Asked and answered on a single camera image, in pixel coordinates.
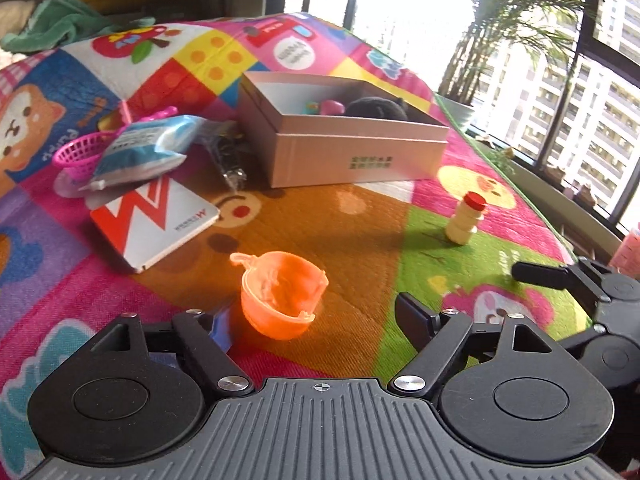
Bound clear plastic bag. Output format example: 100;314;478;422
197;120;251;192

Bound beige cardboard box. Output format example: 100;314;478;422
236;71;451;189

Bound blue and white tissue packet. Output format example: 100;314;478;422
77;115;208;192

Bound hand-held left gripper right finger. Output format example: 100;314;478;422
391;291;568;402

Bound pink plastic toy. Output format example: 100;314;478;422
120;100;179;124

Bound colourful printed play mat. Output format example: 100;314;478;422
0;12;581;480

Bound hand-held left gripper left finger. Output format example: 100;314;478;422
92;309;255;397

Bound pink plastic toy basket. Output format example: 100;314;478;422
52;132;118;181

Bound orange plastic toy bowl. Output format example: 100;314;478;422
230;251;329;341

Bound pink plastic bottle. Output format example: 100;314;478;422
612;227;640;279

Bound white plant pot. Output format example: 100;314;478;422
435;94;476;133

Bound small yellow red-capped bottle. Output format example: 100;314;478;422
445;191;488;246

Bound dark window frame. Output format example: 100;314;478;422
535;0;640;236

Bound potted palm plant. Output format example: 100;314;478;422
440;0;591;106

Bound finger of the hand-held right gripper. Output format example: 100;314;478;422
556;324;606;361
511;258;609;306

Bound red and white box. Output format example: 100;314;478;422
90;177;221;274

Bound black plush toy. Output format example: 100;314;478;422
345;96;411;121

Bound green towel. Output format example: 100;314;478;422
0;0;156;53

